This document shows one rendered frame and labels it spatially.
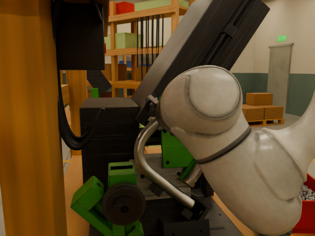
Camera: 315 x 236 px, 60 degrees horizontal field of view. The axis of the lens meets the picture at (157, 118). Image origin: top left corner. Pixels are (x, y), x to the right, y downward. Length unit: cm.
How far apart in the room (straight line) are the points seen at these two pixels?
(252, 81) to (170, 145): 1053
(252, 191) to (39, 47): 41
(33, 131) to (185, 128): 28
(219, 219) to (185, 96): 61
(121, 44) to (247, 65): 771
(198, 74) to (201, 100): 4
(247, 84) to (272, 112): 403
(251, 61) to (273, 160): 1085
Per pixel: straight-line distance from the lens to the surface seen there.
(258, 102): 753
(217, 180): 42
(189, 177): 79
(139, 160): 75
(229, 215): 94
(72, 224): 94
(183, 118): 37
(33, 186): 57
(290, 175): 44
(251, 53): 1126
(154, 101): 61
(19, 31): 53
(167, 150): 80
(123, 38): 400
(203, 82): 35
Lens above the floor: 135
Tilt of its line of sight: 10 degrees down
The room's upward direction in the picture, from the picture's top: straight up
